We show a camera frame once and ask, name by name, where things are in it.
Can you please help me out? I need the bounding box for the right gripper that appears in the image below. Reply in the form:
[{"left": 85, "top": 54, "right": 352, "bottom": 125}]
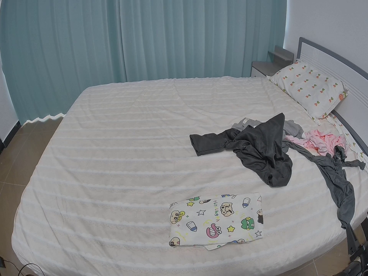
[{"left": 346, "top": 224, "right": 368, "bottom": 263}]

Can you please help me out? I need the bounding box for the white printed pyjama top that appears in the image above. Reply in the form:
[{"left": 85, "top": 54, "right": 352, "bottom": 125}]
[{"left": 168, "top": 192, "right": 264, "bottom": 252}]

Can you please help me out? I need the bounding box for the bed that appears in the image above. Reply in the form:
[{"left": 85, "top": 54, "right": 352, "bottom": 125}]
[{"left": 11, "top": 37, "right": 368, "bottom": 276}]

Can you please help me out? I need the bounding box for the dark grey garment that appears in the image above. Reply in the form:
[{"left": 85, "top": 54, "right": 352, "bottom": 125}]
[{"left": 283, "top": 140, "right": 366, "bottom": 230}]

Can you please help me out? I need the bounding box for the pink garment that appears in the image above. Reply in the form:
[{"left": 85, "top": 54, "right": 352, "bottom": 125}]
[{"left": 286, "top": 130, "right": 345, "bottom": 156}]

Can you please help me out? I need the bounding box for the light grey garment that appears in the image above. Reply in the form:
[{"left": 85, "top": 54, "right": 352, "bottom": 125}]
[{"left": 231, "top": 118, "right": 305, "bottom": 139}]

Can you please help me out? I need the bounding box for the black garment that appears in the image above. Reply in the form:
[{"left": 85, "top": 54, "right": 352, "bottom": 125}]
[{"left": 189, "top": 113, "right": 293, "bottom": 187}]

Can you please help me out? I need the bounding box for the white printed pillow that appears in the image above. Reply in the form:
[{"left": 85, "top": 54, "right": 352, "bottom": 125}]
[{"left": 266, "top": 60, "right": 349, "bottom": 120}]

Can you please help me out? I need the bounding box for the grey bedside table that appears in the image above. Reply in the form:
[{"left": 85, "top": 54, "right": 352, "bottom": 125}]
[{"left": 251, "top": 45, "right": 294, "bottom": 77}]

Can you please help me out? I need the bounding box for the blue-green curtain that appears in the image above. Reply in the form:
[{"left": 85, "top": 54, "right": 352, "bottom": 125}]
[{"left": 0, "top": 0, "right": 288, "bottom": 124}]

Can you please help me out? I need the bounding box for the thin black cable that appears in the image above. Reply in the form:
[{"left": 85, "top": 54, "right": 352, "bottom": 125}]
[{"left": 4, "top": 262, "right": 45, "bottom": 276}]

